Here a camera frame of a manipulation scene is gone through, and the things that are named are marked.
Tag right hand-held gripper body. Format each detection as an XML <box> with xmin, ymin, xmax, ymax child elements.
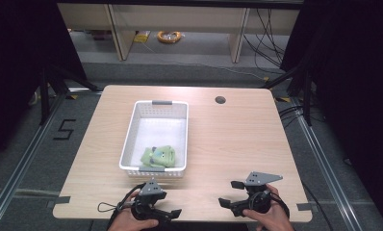
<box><xmin>240</xmin><ymin>171</ymin><xmax>284</xmax><ymax>218</ymax></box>

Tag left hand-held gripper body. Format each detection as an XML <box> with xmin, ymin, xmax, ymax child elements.
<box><xmin>130</xmin><ymin>178</ymin><xmax>167</xmax><ymax>222</ymax></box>

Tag plain green mitten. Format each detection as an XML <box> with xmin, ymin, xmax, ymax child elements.
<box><xmin>140</xmin><ymin>147</ymin><xmax>156</xmax><ymax>168</ymax></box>

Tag green plush toy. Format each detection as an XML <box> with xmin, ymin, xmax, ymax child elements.
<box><xmin>148</xmin><ymin>144</ymin><xmax>177</xmax><ymax>168</ymax></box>

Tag white plastic basket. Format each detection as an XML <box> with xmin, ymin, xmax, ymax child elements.
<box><xmin>118</xmin><ymin>99</ymin><xmax>191</xmax><ymax>179</ymax></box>

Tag person's right hand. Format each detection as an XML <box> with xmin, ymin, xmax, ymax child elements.
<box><xmin>242</xmin><ymin>184</ymin><xmax>295</xmax><ymax>231</ymax></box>

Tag person's left hand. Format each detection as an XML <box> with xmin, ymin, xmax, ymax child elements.
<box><xmin>107</xmin><ymin>191</ymin><xmax>161</xmax><ymax>231</ymax></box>

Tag grey tape piece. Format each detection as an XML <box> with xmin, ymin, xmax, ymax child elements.
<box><xmin>296</xmin><ymin>202</ymin><xmax>314</xmax><ymax>213</ymax></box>
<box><xmin>46</xmin><ymin>195</ymin><xmax>71</xmax><ymax>210</ymax></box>

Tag black metal stand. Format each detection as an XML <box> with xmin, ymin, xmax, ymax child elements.
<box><xmin>260</xmin><ymin>62</ymin><xmax>313</xmax><ymax>127</ymax></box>
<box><xmin>38</xmin><ymin>62</ymin><xmax>101</xmax><ymax>127</ymax></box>

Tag yellow packet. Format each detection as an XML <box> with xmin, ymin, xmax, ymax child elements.
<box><xmin>133</xmin><ymin>30</ymin><xmax>152</xmax><ymax>44</ymax></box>

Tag beige wooden shelf unit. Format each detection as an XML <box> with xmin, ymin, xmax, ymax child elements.
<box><xmin>57</xmin><ymin>3</ymin><xmax>301</xmax><ymax>64</ymax></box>

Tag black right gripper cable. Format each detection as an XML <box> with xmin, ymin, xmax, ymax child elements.
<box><xmin>266</xmin><ymin>191</ymin><xmax>292</xmax><ymax>222</ymax></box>

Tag black floor cable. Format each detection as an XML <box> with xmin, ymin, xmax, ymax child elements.
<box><xmin>299</xmin><ymin>179</ymin><xmax>337</xmax><ymax>231</ymax></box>

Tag aluminium floor rail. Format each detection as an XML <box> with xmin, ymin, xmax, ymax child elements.
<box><xmin>291</xmin><ymin>97</ymin><xmax>365</xmax><ymax>231</ymax></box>
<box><xmin>0</xmin><ymin>92</ymin><xmax>67</xmax><ymax>229</ymax></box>

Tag bundle of black hanging cables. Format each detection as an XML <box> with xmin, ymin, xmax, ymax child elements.
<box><xmin>243</xmin><ymin>9</ymin><xmax>288</xmax><ymax>72</ymax></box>

